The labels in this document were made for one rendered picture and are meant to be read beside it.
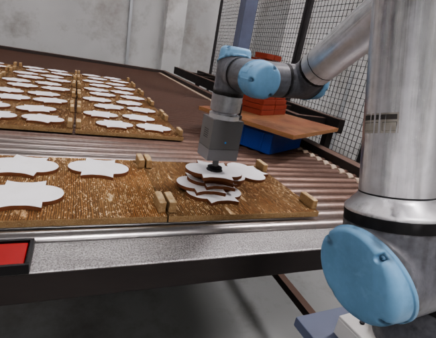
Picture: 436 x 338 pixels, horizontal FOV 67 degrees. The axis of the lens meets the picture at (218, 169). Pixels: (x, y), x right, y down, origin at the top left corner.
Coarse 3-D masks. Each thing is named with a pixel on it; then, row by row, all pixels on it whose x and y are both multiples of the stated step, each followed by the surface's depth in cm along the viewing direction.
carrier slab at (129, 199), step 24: (72, 192) 73; (96, 192) 75; (120, 192) 77; (144, 192) 80; (0, 216) 60; (24, 216) 61; (48, 216) 63; (72, 216) 64; (96, 216) 66; (120, 216) 67; (144, 216) 69
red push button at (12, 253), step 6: (0, 246) 53; (6, 246) 53; (12, 246) 54; (18, 246) 54; (24, 246) 54; (0, 252) 52; (6, 252) 52; (12, 252) 52; (18, 252) 53; (24, 252) 53; (0, 258) 50; (6, 258) 51; (12, 258) 51; (18, 258) 51; (24, 258) 52; (0, 264) 49
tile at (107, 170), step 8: (88, 160) 90; (96, 160) 91; (104, 160) 92; (112, 160) 94; (72, 168) 83; (80, 168) 84; (88, 168) 85; (96, 168) 86; (104, 168) 87; (112, 168) 88; (120, 168) 89; (128, 168) 90; (80, 176) 81; (88, 176) 82; (96, 176) 83; (104, 176) 83; (112, 176) 83; (120, 176) 86
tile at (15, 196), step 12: (0, 192) 66; (12, 192) 67; (24, 192) 67; (36, 192) 68; (48, 192) 69; (60, 192) 70; (0, 204) 62; (12, 204) 63; (24, 204) 63; (36, 204) 64; (48, 204) 66
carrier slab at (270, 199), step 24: (144, 168) 96; (168, 168) 98; (264, 192) 93; (288, 192) 97; (168, 216) 71; (192, 216) 73; (216, 216) 76; (240, 216) 78; (264, 216) 81; (288, 216) 84; (312, 216) 87
